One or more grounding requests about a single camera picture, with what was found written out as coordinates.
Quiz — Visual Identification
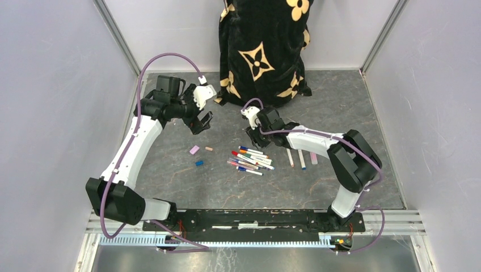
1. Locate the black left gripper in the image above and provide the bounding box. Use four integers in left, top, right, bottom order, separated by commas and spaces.
171, 84, 213, 134

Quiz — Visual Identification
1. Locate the blue white cap marker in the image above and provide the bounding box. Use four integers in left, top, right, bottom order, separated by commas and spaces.
238, 146, 264, 155

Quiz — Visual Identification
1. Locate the orange cap marker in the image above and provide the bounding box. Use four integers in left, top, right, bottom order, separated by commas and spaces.
239, 149, 269, 159

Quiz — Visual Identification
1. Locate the pink highlighter cap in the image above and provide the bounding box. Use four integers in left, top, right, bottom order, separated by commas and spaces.
189, 145, 200, 155

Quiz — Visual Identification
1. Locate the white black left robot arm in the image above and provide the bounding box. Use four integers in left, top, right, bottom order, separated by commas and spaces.
86, 75, 217, 231

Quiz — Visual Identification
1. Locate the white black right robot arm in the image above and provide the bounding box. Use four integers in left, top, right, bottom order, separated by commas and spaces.
241, 106, 382, 231

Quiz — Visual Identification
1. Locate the pink pen clear cap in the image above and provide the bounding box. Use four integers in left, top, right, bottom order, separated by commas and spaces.
227, 161, 258, 171

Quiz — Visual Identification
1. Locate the blue long nib marker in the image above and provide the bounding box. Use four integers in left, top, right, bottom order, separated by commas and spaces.
229, 158, 275, 170

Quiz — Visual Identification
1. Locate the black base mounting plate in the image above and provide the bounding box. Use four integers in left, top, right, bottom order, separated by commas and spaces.
163, 209, 366, 242

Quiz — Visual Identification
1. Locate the black floral plush blanket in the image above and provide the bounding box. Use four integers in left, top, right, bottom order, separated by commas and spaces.
215, 0, 313, 107

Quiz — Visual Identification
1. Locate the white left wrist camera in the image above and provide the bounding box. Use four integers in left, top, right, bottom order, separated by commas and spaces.
193, 75, 217, 110

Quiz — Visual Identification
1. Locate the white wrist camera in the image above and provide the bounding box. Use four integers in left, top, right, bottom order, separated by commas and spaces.
241, 106, 260, 130
193, 75, 217, 110

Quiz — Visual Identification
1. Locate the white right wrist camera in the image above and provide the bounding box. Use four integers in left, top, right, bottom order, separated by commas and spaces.
241, 106, 260, 130

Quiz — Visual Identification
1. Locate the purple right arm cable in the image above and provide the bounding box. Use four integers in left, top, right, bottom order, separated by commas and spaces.
240, 97, 386, 255

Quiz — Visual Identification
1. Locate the aluminium frame rail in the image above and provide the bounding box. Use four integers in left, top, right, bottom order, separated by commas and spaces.
84, 209, 425, 249

